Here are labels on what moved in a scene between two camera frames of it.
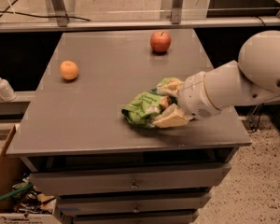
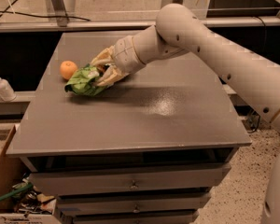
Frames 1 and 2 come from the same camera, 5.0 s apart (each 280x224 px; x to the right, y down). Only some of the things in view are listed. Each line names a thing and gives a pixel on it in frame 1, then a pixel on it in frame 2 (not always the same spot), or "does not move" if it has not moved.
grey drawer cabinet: x=90 y=164 does not move
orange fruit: x=69 y=69 does not move
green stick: x=12 y=193 does not move
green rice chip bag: x=146 y=108 to x=85 y=81
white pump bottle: x=3 y=87 does not move
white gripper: x=194 y=97 to x=126 y=55
